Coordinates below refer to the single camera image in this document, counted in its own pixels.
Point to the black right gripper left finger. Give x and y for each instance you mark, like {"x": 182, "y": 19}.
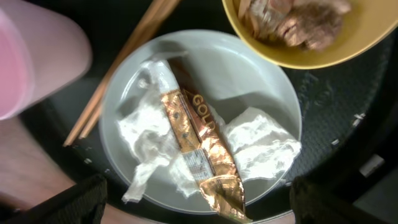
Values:
{"x": 83, "y": 203}

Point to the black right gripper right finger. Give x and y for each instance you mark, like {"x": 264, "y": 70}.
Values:
{"x": 311, "y": 204}

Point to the white tissue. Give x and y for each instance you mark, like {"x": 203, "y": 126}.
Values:
{"x": 261, "y": 147}
{"x": 147, "y": 131}

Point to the gold snack wrapper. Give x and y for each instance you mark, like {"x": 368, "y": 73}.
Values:
{"x": 203, "y": 148}

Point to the pink plastic cup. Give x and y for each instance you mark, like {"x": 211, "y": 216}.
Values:
{"x": 41, "y": 52}

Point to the food scraps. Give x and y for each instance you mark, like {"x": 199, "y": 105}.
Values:
{"x": 310, "y": 24}

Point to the yellow bowl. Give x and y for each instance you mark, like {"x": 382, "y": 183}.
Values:
{"x": 365, "y": 25}

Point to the grey round plate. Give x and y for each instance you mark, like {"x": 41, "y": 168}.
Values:
{"x": 228, "y": 74}

